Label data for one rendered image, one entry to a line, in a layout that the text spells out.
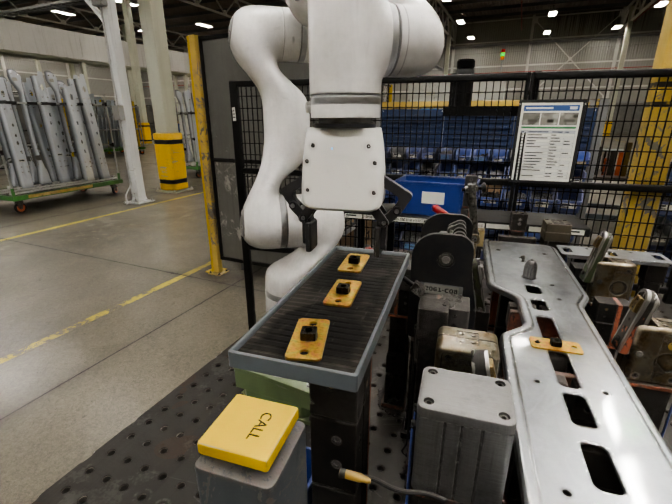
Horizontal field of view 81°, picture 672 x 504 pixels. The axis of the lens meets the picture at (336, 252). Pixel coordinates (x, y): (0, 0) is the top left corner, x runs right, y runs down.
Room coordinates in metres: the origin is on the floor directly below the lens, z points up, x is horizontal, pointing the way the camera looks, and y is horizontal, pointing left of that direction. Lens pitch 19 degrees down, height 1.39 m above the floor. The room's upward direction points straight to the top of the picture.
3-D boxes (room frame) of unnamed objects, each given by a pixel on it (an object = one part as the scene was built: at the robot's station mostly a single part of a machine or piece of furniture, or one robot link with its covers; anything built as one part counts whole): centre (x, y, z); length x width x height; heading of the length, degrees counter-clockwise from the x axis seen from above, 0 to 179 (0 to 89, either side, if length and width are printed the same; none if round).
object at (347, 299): (0.50, -0.01, 1.17); 0.08 x 0.04 x 0.01; 166
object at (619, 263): (0.95, -0.72, 0.87); 0.12 x 0.09 x 0.35; 72
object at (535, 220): (1.54, -0.48, 1.02); 0.90 x 0.22 x 0.03; 72
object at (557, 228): (1.29, -0.74, 0.88); 0.08 x 0.08 x 0.36; 72
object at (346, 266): (0.62, -0.03, 1.17); 0.08 x 0.04 x 0.01; 165
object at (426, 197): (1.56, -0.40, 1.10); 0.30 x 0.17 x 0.13; 66
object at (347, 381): (0.50, -0.01, 1.16); 0.37 x 0.14 x 0.02; 162
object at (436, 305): (0.60, -0.16, 0.90); 0.05 x 0.05 x 0.40; 72
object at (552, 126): (1.56, -0.80, 1.30); 0.23 x 0.02 x 0.31; 72
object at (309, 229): (0.52, 0.04, 1.26); 0.03 x 0.03 x 0.07; 76
